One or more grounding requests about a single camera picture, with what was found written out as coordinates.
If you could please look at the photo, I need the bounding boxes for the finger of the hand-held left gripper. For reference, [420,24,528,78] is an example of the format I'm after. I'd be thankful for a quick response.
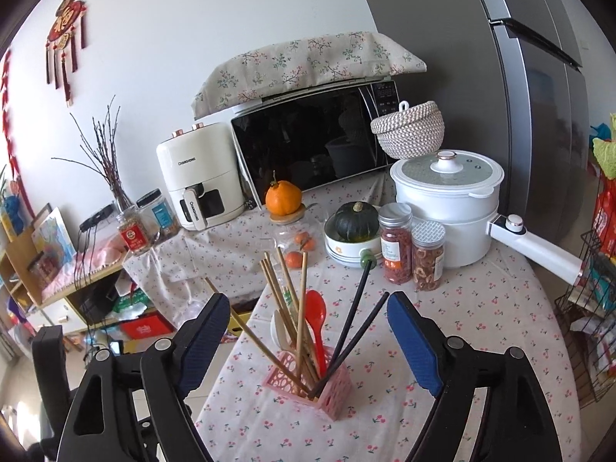
[30,326,67,444]

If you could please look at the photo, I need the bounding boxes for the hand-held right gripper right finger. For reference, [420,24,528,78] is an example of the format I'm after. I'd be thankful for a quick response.
[386,291,564,462]

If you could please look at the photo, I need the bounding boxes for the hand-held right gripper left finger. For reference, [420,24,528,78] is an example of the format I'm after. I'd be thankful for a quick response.
[58,293,232,462]

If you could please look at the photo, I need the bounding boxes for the plain wooden chopstick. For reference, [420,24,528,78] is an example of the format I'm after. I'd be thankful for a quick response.
[204,278,311,395]
[295,250,310,390]

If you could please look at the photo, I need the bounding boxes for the white spoon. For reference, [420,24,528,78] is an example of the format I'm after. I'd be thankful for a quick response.
[269,309,296,352]

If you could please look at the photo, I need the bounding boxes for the printed bamboo chopstick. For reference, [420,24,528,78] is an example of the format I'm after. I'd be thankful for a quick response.
[264,258,319,384]
[260,261,316,387]

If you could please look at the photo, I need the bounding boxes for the pink perforated utensil holder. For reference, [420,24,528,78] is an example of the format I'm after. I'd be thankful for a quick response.
[266,350,351,418]

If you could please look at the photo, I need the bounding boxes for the brown wooden chopstick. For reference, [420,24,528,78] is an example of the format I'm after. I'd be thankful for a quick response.
[276,248,321,381]

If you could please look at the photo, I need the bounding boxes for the red plastic spoon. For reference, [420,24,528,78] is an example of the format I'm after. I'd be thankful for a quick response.
[303,290,328,378]

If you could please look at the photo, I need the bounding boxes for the yellow cardboard box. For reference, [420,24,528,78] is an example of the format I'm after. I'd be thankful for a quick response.
[226,305,251,335]

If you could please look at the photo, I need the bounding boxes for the red flat box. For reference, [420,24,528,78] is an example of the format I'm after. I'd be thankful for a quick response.
[120,312,176,342]

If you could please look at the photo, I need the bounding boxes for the black box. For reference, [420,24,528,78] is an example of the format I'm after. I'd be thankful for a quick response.
[67,276,123,323]

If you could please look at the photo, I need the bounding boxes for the black floor device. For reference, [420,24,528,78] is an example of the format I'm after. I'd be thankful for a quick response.
[89,339,126,362]

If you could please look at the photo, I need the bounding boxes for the cherry print tablecloth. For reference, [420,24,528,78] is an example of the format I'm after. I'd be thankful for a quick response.
[190,168,583,462]

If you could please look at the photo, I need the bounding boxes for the small floral drape cloth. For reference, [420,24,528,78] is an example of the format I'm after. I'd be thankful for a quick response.
[122,207,270,313]

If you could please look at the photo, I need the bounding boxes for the jar of dried fruit rings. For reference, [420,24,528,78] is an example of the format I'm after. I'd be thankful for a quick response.
[410,220,446,292]

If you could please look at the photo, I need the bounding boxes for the green and white bag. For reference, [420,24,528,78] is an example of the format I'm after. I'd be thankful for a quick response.
[113,291,150,318]

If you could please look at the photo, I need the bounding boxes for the jar of red dried fruit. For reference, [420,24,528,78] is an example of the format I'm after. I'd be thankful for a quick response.
[378,203,415,284]

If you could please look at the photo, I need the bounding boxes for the colourful picture book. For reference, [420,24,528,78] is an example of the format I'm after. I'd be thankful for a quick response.
[31,206,78,275]

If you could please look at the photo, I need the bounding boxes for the pink cloth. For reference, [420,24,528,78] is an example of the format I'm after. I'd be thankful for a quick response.
[79,233,131,270]

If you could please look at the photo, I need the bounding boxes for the red label glass jar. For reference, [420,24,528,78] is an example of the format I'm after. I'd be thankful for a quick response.
[117,207,152,257]

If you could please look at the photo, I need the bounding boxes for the white electric cooking pot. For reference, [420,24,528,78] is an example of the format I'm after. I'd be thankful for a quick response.
[389,150,598,286]

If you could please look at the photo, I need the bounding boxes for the black lid glass jar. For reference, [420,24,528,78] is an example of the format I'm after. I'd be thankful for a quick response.
[136,189,178,241]

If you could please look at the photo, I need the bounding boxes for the dark green pumpkin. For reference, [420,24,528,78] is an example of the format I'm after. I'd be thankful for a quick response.
[333,201,378,242]

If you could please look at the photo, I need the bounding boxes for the black power strip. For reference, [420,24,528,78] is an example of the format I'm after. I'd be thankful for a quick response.
[79,204,116,232]

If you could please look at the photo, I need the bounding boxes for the blue plush toy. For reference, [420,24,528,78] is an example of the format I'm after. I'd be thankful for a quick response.
[0,192,25,236]

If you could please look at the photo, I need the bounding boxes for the glass jar with wooden lid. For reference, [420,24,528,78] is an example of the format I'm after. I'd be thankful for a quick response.
[267,204,321,270]

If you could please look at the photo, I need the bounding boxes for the large orange with stem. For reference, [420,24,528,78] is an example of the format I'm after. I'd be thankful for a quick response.
[264,171,303,217]

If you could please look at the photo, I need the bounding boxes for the cream air fryer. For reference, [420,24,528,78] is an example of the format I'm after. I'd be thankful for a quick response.
[156,122,246,232]

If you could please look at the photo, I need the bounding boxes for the dry twig bouquet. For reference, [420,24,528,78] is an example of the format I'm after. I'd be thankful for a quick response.
[52,95,133,213]

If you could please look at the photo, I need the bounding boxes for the teal snack packet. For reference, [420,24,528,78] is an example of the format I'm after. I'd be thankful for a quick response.
[584,250,616,309]

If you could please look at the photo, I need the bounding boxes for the black door microwave oven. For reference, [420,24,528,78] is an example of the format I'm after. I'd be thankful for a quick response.
[230,79,400,210]

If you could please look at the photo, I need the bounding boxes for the red snack packet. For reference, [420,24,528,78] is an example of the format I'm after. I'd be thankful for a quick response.
[594,173,616,236]

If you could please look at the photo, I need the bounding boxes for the napa cabbage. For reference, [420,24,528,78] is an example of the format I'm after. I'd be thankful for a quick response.
[592,113,616,179]

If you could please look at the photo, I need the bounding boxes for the floral microwave cover cloth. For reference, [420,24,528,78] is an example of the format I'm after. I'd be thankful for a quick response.
[190,31,428,121]

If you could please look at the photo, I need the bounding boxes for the grey refrigerator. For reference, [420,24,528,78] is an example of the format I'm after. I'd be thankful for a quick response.
[349,0,593,251]

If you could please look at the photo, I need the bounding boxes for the white bowl with green handle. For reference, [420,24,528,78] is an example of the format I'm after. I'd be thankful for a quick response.
[323,214,386,269]

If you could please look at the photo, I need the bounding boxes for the black wire rack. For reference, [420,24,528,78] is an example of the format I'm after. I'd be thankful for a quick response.
[553,228,616,410]

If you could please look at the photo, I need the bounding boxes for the woven rope basket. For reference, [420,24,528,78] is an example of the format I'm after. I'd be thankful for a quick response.
[370,100,446,161]

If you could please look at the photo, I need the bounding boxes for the red hanging string ornament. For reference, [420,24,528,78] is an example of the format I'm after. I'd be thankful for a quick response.
[0,48,34,217]

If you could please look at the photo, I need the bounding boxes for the red knot wall ornament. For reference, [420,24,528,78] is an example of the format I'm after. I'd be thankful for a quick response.
[45,0,90,107]

